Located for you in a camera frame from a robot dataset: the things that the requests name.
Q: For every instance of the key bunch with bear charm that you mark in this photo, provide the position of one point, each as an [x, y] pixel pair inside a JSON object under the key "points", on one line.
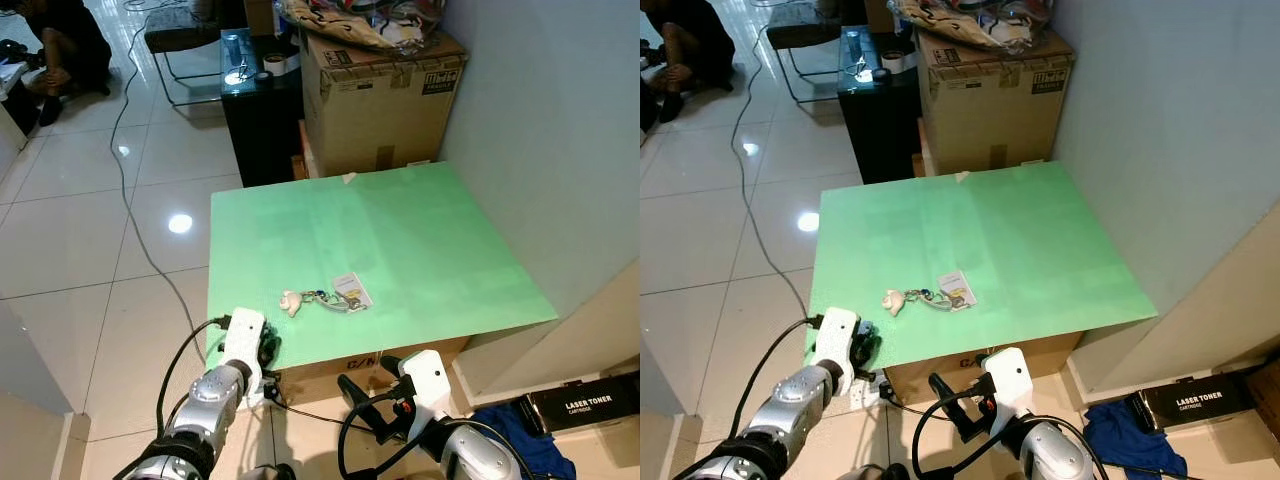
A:
{"points": [[956, 288], [352, 289]]}

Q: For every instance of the black laser toner box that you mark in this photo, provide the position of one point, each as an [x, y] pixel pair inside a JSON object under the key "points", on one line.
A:
{"points": [[580, 405], [1195, 405]]}

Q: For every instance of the black cabinet with glass top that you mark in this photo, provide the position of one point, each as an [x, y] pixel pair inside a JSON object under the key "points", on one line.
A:
{"points": [[878, 130], [260, 130]]}

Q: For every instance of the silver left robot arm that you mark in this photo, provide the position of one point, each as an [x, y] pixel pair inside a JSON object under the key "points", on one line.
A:
{"points": [[205, 395], [800, 395]]}

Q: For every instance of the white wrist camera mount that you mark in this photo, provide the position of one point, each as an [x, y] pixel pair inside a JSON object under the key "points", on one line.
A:
{"points": [[425, 375], [1010, 375], [838, 335], [243, 340]]}

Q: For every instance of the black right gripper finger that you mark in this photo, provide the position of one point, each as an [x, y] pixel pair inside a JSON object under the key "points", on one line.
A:
{"points": [[362, 400], [950, 398]]}

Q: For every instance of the patterned plastic bag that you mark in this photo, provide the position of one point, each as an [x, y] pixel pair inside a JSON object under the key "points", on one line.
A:
{"points": [[950, 25], [340, 25]]}

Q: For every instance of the cardboard box under green board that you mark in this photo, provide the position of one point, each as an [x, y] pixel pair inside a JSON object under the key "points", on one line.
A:
{"points": [[320, 375], [930, 380]]}

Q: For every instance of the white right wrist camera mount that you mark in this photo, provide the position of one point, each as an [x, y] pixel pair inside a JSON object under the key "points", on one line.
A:
{"points": [[1010, 375], [425, 375]]}

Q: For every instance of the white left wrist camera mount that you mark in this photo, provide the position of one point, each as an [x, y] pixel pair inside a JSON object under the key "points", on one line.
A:
{"points": [[838, 335], [243, 340]]}

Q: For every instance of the tape roll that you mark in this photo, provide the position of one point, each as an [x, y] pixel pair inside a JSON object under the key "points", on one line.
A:
{"points": [[890, 62], [280, 63]]}

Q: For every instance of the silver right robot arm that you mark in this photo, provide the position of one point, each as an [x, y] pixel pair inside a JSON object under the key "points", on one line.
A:
{"points": [[1055, 450], [470, 450]]}

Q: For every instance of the green board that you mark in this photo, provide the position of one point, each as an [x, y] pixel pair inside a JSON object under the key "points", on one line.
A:
{"points": [[400, 230], [1010, 230]]}

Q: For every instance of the seated person in black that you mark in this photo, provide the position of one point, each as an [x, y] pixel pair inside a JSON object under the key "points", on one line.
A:
{"points": [[70, 40], [700, 35]]}

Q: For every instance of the blue cloth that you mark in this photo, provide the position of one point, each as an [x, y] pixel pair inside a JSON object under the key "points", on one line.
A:
{"points": [[1130, 440], [520, 440]]}

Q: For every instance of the large brown cardboard box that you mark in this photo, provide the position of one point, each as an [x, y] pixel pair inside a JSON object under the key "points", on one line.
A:
{"points": [[990, 110], [380, 110]]}

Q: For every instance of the black metal frame chair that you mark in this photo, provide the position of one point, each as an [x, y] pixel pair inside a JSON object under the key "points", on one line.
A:
{"points": [[800, 25], [180, 25]]}

